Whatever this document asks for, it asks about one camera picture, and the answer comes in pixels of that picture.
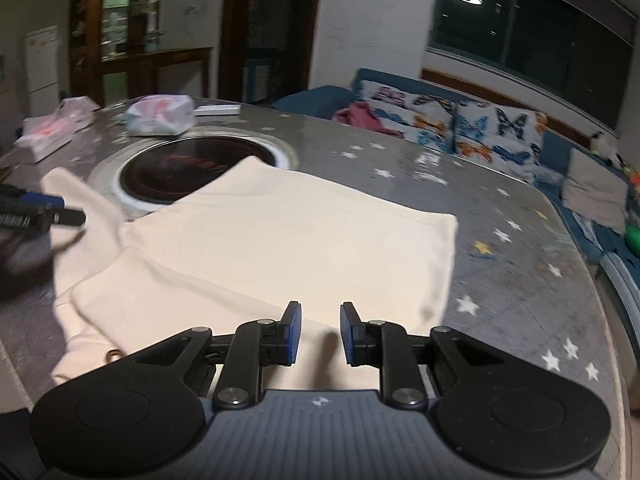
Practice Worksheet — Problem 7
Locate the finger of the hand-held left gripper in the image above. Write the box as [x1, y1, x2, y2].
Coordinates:
[0, 206, 87, 235]
[0, 184, 68, 209]

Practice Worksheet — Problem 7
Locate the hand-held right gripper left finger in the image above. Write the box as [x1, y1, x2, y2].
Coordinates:
[135, 301, 303, 409]

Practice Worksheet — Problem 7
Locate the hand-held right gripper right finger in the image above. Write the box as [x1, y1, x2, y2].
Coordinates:
[340, 302, 506, 410]

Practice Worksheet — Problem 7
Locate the cream sweatshirt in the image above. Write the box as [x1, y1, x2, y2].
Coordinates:
[41, 156, 460, 393]

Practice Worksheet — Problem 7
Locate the pink white tissue pack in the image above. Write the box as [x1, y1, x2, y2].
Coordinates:
[15, 96, 101, 161]

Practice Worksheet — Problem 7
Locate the black round heater plate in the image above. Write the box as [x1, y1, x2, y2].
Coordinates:
[119, 139, 278, 206]

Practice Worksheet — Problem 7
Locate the white fridge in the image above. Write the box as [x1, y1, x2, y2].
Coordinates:
[25, 25, 60, 118]

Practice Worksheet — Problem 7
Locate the pastel tissue pack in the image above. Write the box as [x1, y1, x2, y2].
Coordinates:
[125, 94, 197, 136]

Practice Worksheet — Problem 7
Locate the grey star tablecloth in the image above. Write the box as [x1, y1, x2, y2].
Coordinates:
[0, 97, 631, 480]

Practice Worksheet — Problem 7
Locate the wooden sideboard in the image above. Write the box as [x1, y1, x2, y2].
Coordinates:
[70, 47, 213, 108]

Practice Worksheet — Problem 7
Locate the wooden display shelf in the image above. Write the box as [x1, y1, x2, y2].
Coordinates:
[69, 0, 166, 106]

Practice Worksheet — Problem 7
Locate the white power strip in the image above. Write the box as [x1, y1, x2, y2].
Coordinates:
[192, 104, 242, 117]

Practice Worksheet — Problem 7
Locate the pink cloth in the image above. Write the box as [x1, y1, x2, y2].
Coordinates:
[332, 101, 405, 138]

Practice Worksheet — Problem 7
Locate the butterfly print cushion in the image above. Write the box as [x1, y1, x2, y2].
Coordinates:
[452, 100, 548, 183]
[357, 80, 458, 153]

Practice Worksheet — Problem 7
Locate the blue sofa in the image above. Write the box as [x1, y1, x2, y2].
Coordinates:
[272, 67, 640, 281]

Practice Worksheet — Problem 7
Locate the blue storage box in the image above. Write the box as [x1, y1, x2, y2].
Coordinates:
[245, 57, 275, 103]

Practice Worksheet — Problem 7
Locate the grey cushion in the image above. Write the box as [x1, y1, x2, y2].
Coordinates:
[561, 147, 630, 236]

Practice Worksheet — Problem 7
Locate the black white plush toy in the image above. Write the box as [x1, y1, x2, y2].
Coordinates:
[589, 130, 626, 168]

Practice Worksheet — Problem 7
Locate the dark window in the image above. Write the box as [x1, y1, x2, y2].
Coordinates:
[425, 0, 638, 131]

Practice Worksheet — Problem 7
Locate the wooden door frame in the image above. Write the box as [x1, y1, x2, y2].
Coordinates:
[220, 0, 323, 106]

